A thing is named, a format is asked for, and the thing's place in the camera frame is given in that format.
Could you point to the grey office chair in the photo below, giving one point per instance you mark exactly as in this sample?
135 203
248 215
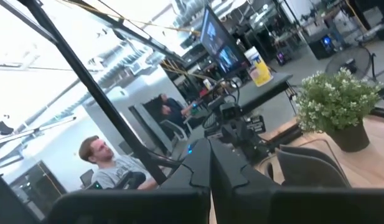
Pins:
176 127

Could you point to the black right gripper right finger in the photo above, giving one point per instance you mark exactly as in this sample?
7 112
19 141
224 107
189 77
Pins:
229 174

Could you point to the computer monitor lit screen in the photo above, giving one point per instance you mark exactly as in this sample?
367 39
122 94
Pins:
222 46

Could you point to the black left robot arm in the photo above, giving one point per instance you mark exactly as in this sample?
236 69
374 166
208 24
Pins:
257 146

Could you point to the small green potted plant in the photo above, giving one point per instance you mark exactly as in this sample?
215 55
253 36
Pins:
335 99

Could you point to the yellow labelled white canister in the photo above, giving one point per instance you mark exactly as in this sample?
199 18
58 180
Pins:
260 71

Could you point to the black round mesh fan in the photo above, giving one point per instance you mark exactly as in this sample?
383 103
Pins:
350 65

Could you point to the dark grey fabric hat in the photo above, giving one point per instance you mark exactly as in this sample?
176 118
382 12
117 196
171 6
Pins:
310 171
303 150

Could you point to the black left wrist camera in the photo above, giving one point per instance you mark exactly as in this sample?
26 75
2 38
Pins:
230 111

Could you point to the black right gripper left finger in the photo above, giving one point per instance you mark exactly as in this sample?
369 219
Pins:
198 168

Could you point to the black ceiling spotlight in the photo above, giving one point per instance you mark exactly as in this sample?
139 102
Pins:
3 128

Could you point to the person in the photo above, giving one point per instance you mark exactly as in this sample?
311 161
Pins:
117 174
174 112

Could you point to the black computer tower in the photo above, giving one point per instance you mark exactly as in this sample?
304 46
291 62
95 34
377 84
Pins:
322 46

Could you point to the black aluminium rig frame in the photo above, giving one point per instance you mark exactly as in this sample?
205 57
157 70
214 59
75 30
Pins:
95 90

